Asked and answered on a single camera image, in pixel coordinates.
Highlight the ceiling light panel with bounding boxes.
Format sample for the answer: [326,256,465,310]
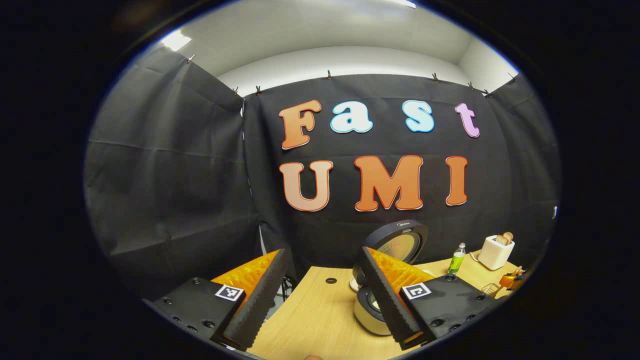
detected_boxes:
[160,30,193,52]

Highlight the white toaster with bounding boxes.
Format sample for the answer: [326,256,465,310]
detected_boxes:
[477,232,516,271]

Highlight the black and cream rice cooker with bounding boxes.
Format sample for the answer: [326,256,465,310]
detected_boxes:
[351,220,429,337]

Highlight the black backdrop cloth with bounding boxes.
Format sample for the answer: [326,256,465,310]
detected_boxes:
[84,47,561,301]

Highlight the green drink bottle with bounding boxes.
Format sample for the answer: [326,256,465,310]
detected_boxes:
[447,242,467,275]

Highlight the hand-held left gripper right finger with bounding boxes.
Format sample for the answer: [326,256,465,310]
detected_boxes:
[359,246,496,352]

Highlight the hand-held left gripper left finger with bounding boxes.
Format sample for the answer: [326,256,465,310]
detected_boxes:
[145,248,296,351]

